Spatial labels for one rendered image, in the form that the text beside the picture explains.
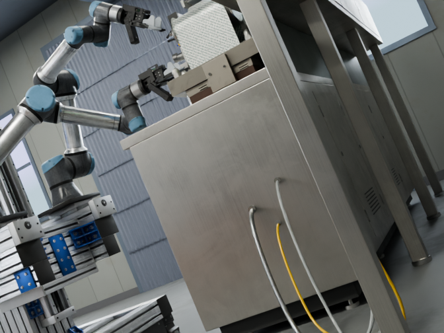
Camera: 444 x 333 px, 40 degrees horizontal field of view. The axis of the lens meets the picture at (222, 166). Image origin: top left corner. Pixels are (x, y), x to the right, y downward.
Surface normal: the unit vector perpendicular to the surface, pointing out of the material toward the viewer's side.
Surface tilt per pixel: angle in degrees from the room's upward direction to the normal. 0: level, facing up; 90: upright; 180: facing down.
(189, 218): 90
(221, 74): 90
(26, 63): 90
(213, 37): 90
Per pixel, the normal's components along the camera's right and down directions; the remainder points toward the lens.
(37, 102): 0.37, -0.29
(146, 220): -0.44, 0.12
